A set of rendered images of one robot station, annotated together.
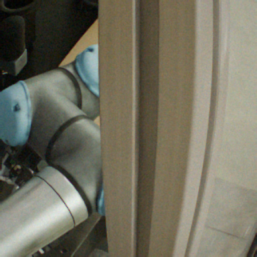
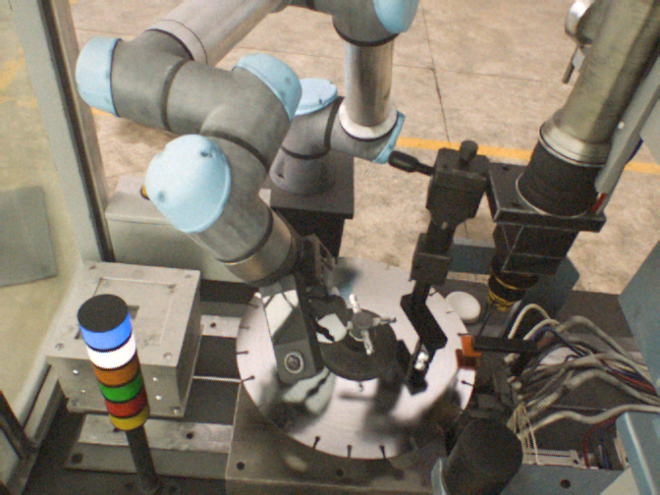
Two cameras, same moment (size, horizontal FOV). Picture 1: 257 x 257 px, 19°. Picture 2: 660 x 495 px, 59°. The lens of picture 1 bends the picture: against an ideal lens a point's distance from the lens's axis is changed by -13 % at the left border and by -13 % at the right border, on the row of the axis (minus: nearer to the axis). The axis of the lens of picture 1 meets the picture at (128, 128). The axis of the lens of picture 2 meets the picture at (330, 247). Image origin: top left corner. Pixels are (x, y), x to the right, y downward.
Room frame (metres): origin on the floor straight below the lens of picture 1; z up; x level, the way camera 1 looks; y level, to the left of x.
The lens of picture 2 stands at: (1.10, -0.07, 1.61)
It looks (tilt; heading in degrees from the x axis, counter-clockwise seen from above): 45 degrees down; 147
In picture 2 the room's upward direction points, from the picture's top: 9 degrees clockwise
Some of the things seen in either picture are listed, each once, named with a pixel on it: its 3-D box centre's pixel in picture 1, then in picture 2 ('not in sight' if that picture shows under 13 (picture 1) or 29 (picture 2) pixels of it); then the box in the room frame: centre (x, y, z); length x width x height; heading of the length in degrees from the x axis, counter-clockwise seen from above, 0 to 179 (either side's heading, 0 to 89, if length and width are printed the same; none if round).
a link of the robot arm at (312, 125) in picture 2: not in sight; (310, 114); (0.14, 0.46, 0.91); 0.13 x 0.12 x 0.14; 43
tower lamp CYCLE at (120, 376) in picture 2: not in sight; (115, 359); (0.72, -0.06, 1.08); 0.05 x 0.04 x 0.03; 151
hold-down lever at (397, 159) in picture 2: not in sight; (422, 175); (0.70, 0.30, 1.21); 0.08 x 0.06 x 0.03; 61
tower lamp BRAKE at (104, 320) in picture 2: not in sight; (105, 321); (0.72, -0.06, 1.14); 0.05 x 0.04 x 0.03; 151
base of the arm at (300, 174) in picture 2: not in sight; (303, 156); (0.14, 0.45, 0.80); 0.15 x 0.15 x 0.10
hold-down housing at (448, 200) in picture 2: not in sight; (446, 216); (0.74, 0.32, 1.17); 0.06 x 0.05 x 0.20; 52
